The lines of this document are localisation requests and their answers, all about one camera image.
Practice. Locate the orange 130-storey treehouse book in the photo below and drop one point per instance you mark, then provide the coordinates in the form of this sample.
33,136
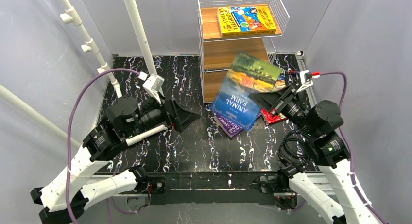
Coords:
239,21

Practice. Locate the white wire wooden shelf rack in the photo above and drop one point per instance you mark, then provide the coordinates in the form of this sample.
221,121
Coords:
217,53

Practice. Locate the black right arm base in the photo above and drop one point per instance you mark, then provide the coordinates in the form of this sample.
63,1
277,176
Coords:
286,200

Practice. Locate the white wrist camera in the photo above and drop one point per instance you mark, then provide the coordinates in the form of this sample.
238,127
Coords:
152,84
306,79

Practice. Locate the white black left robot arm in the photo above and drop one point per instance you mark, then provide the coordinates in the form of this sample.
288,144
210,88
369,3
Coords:
125,123

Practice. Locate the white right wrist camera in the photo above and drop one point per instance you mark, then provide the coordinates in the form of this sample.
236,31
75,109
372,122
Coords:
306,79

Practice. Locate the red treehouse book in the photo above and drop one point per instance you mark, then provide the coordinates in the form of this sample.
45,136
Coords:
271,119

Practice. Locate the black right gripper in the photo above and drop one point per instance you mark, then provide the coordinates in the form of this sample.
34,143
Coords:
281,101

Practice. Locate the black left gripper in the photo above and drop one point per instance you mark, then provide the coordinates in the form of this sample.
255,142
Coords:
170,114

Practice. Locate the purple 52-storey treehouse book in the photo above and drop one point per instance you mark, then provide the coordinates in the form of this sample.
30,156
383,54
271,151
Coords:
230,128

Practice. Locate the white pvc pipe frame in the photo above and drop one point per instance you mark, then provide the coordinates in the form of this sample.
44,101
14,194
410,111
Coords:
41,62

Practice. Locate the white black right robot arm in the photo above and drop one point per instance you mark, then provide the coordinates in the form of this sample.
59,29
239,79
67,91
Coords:
329,152

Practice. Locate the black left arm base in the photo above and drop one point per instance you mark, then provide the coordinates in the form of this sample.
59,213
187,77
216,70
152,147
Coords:
155,184

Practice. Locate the blue animal farm book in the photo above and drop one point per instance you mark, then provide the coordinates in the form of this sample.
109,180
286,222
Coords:
247,75

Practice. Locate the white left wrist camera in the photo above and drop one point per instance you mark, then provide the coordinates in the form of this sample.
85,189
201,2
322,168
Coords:
152,84

